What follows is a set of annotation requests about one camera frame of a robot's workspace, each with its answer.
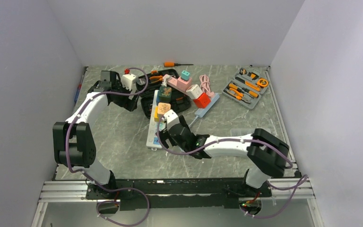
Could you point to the blue red pen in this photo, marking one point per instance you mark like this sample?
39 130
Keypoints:
80 85

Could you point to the teal cube adapter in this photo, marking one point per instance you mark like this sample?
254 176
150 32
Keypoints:
185 75

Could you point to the beige cube adapter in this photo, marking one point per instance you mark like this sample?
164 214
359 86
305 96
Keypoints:
163 108

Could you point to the light blue power strip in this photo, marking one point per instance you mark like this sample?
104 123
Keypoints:
201 112

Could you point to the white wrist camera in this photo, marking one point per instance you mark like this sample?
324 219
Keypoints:
128 81
171 119

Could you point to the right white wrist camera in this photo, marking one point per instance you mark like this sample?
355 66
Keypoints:
171 119

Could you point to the white cube adapter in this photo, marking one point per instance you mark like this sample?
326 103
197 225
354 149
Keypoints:
194 91

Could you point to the red cube adapter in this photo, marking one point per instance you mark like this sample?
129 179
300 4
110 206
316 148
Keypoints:
202 101

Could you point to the yellow cube adapter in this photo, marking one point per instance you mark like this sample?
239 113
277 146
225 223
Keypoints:
156 115

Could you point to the dark green cube adapter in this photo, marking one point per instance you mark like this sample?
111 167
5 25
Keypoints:
165 94

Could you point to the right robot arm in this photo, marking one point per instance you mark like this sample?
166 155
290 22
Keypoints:
267 152

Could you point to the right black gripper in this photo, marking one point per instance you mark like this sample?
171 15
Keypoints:
165 135

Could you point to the black tool case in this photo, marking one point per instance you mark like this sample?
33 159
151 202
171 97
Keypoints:
179 101

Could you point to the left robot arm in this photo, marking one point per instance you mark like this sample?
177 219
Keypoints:
73 141

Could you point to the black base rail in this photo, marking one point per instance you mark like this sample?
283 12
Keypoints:
180 193

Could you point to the white power strip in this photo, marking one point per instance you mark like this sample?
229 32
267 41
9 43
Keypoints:
152 140

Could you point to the grey tool case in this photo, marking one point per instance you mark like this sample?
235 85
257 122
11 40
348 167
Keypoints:
247 86

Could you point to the orange handled screwdriver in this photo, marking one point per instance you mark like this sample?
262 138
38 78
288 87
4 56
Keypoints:
173 64

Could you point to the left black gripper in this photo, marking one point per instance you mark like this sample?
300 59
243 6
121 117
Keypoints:
128 104

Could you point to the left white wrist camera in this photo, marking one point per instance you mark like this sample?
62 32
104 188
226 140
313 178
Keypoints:
128 81

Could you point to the pink power strip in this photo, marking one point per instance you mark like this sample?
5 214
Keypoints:
179 84

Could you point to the clear screw box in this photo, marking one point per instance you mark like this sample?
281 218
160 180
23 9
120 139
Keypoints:
241 131

